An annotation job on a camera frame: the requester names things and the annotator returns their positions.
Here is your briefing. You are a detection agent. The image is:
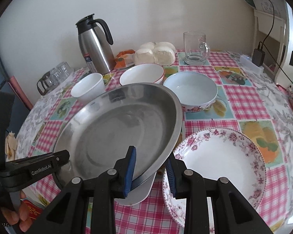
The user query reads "round pink floral plate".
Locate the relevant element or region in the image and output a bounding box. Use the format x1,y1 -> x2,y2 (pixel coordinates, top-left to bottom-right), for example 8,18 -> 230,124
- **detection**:
162,127 -> 267,227

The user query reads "large stainless steel plate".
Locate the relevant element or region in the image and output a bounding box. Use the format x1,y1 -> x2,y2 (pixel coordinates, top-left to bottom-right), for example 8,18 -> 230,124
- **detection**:
53,83 -> 182,188

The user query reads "white square bowl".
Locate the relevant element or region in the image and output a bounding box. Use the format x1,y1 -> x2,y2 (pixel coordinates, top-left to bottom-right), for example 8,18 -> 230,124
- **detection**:
71,73 -> 106,105

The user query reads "light blue floral bowl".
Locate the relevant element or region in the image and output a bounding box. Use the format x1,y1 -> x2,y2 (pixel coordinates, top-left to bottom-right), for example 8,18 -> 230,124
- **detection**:
163,71 -> 218,113

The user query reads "strawberry pattern bowl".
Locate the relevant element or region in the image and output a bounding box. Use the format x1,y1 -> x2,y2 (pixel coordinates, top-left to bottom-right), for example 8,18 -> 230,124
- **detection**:
119,63 -> 165,86

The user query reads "person's left hand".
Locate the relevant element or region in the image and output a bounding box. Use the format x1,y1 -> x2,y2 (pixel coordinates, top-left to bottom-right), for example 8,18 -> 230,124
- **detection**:
1,201 -> 32,232

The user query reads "crumpled beige cloth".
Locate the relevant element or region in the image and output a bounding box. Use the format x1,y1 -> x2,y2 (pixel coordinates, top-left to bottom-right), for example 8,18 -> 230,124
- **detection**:
4,132 -> 17,161

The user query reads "clear drinking glass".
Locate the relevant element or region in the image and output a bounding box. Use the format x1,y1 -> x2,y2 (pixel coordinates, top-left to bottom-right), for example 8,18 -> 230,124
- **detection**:
50,68 -> 62,85
56,62 -> 74,79

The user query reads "stainless steel thermos jug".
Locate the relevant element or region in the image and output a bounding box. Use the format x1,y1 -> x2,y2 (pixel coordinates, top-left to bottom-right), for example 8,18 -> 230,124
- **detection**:
76,14 -> 116,75

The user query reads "pink checkered tablecloth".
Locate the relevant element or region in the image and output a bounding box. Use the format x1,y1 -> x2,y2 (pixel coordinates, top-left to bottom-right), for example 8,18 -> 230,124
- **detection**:
16,52 -> 293,233

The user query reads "orange snack packet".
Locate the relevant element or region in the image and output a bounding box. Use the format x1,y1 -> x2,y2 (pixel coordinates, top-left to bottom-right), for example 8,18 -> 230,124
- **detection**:
114,49 -> 135,69

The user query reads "white power strip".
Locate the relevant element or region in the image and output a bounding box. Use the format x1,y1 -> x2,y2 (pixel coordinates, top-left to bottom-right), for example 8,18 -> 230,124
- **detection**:
239,54 -> 264,75

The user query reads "black charger plug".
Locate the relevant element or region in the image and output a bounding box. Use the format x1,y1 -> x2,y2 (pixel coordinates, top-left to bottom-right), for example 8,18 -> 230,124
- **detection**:
252,43 -> 265,66

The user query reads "bag of white buns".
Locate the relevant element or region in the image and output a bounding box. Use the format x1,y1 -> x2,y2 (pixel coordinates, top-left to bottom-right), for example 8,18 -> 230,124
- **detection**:
133,42 -> 176,66

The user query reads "clear glass mug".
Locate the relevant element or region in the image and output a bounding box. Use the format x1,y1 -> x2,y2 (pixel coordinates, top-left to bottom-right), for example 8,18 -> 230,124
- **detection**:
183,31 -> 211,65

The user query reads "white wooden shelf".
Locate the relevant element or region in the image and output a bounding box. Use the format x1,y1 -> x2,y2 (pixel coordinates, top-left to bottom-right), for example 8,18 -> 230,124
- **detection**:
253,3 -> 293,88

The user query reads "black charger cable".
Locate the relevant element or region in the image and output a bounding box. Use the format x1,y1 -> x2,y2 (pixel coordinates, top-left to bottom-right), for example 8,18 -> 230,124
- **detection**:
255,0 -> 293,88

